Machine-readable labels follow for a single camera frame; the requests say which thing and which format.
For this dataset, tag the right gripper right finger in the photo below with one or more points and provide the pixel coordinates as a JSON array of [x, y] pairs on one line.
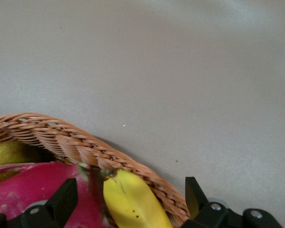
[[204, 213]]

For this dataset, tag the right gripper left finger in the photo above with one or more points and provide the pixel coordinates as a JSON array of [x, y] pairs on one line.
[[61, 202]]

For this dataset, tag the yellow banana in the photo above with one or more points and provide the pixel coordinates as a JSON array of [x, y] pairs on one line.
[[133, 202]]

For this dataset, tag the pink dragon fruit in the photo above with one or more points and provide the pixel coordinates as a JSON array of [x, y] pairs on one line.
[[26, 183]]

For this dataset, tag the brown wicker basket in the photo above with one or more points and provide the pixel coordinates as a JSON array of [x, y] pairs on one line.
[[73, 142]]

